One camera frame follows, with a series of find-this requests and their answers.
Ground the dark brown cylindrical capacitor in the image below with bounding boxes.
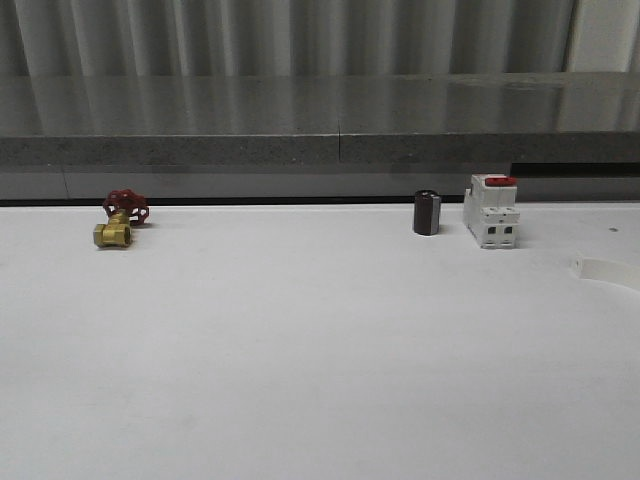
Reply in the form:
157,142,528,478
413,190,441,236

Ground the brass valve red handwheel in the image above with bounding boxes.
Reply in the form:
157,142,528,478
93,189,149,248

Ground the white plastic pipe clamp ring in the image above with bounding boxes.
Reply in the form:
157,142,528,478
568,252,640,290

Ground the white circuit breaker red switch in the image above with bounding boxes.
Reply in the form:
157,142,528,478
463,174,520,249

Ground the grey stone counter ledge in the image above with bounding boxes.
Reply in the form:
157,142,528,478
1,73,639,203

